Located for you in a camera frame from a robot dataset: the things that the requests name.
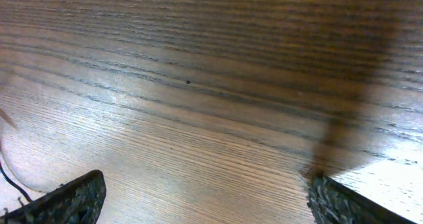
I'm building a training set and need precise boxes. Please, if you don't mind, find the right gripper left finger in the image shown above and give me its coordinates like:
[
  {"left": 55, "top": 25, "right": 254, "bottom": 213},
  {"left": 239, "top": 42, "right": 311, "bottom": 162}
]
[{"left": 1, "top": 170, "right": 106, "bottom": 224}]

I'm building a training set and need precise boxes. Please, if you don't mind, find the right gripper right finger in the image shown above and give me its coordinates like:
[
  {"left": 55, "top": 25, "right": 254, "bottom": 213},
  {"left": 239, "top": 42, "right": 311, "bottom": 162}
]
[{"left": 307, "top": 174, "right": 414, "bottom": 224}]

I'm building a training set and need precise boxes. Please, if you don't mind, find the black usb cable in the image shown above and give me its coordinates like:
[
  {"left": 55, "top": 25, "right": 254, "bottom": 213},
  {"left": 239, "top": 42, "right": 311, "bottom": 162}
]
[{"left": 0, "top": 161, "right": 34, "bottom": 204}]

